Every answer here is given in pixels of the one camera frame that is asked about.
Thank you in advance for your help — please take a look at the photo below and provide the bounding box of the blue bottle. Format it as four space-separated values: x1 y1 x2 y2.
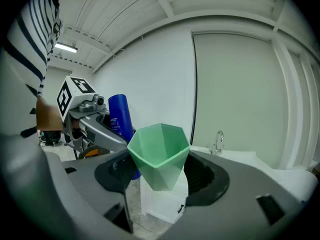
107 93 143 181

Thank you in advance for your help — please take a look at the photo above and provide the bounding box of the white vanity cabinet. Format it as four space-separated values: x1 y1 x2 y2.
139 169 189 225

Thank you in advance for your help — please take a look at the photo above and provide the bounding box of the ceiling tube light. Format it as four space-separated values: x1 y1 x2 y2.
54 42 79 54

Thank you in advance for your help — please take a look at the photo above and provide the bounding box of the chrome faucet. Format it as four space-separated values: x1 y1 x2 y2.
210 129 225 156

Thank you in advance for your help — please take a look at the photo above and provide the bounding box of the striped shirt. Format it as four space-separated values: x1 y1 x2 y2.
0 0 63 140

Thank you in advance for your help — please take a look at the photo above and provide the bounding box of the person's left forearm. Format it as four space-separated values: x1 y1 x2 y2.
36 95 65 132

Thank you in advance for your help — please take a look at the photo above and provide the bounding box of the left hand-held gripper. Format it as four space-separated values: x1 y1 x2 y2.
56 75 130 153

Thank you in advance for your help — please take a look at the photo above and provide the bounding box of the white wash basin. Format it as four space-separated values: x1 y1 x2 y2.
189 144 318 203

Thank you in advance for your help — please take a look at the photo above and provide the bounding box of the black mesh stool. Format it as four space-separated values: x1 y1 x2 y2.
77 145 101 160

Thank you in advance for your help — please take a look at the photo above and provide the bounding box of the black wall hose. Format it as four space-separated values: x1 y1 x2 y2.
190 31 199 145

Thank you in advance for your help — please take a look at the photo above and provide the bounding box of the orange box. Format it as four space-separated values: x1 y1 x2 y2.
83 147 111 159

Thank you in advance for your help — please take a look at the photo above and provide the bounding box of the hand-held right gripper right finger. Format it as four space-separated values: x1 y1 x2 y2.
157 150 305 240

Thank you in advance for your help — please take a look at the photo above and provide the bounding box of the green plastic cup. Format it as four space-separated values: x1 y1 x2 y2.
126 123 192 192

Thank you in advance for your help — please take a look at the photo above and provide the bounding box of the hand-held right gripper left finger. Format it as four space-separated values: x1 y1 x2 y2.
61 148 138 235

